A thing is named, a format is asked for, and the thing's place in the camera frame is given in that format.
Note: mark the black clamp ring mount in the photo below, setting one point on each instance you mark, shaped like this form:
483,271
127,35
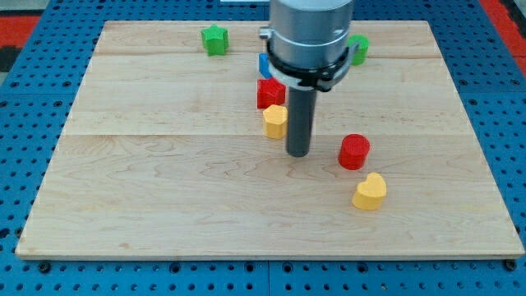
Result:
322,78

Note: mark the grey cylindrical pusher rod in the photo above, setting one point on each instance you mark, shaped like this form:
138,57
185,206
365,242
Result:
301,110

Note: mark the yellow hexagon block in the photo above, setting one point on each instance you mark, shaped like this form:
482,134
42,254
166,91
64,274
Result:
275,121

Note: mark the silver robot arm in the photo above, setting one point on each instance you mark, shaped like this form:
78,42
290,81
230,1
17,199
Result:
308,51

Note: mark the red circle block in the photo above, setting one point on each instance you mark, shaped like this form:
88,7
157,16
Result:
353,151

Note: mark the red cube block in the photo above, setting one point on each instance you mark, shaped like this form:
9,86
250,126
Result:
269,91

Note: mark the green cylinder block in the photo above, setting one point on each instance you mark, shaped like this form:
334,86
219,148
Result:
359,48

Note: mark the blue block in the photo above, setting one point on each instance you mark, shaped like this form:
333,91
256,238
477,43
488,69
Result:
263,66

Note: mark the yellow heart block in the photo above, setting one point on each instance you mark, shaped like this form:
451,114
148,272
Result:
370,193

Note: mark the green star block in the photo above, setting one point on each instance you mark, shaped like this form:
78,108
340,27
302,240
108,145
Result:
215,40

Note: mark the light wooden board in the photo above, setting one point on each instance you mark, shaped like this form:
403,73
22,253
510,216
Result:
163,158

